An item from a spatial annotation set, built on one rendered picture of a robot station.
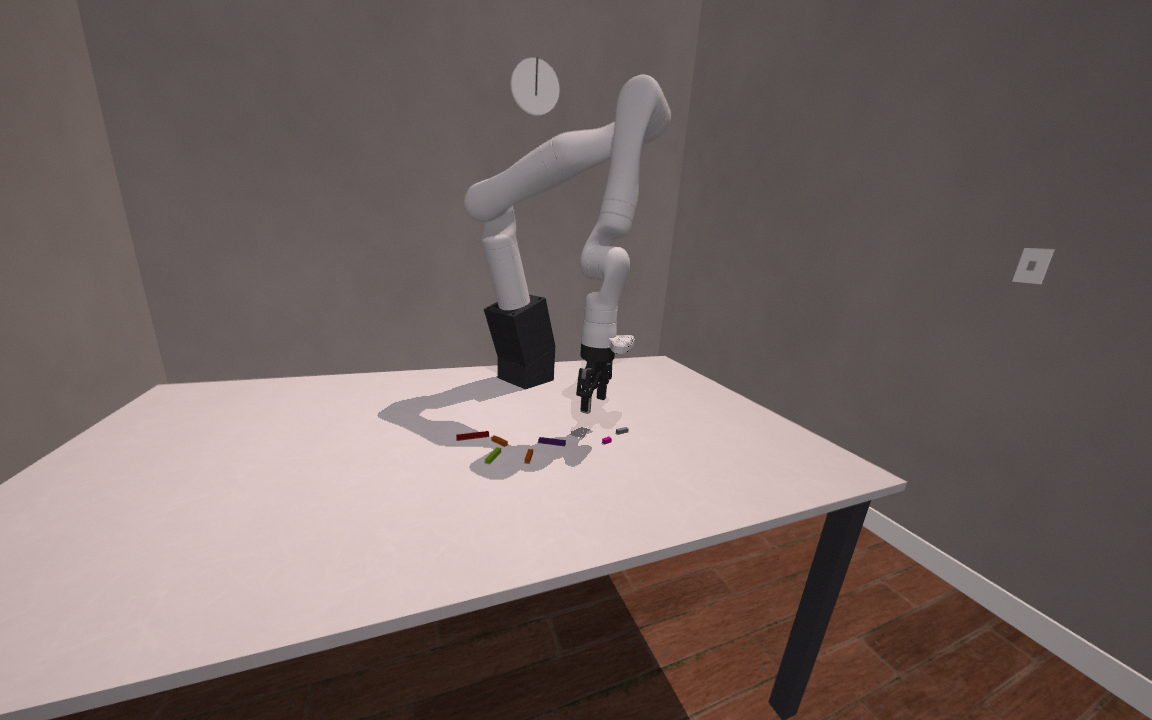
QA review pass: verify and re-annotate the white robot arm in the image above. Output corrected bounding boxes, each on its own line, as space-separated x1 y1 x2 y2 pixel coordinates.
464 75 670 354

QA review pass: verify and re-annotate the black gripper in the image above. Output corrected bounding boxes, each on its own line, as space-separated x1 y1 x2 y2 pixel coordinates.
576 343 615 414

